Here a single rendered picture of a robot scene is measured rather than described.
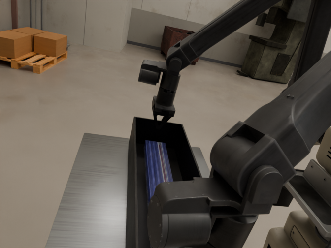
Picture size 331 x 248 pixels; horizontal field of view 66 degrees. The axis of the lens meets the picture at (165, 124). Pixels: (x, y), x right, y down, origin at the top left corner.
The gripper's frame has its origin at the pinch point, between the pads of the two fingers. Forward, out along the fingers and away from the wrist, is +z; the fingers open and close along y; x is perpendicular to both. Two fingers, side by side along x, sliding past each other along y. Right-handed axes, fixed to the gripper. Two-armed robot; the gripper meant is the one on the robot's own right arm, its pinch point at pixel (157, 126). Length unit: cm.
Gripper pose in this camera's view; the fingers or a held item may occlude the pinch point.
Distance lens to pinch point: 89.2
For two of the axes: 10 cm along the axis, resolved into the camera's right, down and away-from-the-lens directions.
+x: 9.6, 1.6, 2.1
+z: -2.4, 8.7, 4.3
